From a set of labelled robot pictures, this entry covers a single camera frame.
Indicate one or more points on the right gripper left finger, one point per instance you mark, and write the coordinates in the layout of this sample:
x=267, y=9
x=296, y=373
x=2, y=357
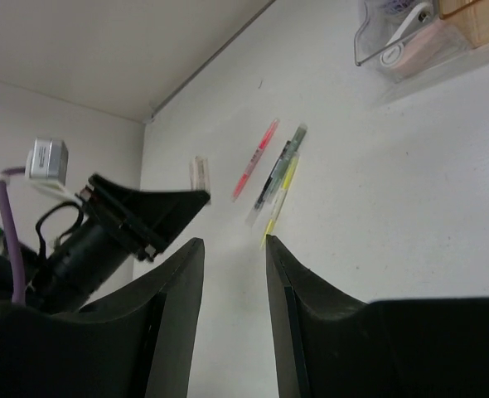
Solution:
x=179, y=302

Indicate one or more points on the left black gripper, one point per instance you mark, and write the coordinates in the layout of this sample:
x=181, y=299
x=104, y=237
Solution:
x=144, y=223

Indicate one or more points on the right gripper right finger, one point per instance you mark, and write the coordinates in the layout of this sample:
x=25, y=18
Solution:
x=289, y=355

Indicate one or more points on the clear small staples box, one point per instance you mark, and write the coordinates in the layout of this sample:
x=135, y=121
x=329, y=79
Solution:
x=199, y=174

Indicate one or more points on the pink highlighter pen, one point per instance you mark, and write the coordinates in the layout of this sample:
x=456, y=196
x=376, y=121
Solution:
x=263, y=144

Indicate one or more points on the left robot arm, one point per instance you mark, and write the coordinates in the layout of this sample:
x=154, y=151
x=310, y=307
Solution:
x=83, y=241

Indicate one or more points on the red pen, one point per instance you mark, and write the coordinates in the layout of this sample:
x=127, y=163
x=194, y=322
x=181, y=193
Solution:
x=259, y=202

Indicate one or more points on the clear plastic tray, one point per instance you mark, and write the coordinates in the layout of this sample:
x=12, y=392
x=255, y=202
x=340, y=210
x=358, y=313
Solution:
x=375, y=31

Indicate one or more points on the wooden tray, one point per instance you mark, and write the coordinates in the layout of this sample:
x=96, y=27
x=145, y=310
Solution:
x=470, y=17

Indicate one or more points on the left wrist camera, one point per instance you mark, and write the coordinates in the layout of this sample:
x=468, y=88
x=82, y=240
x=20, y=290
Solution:
x=46, y=167

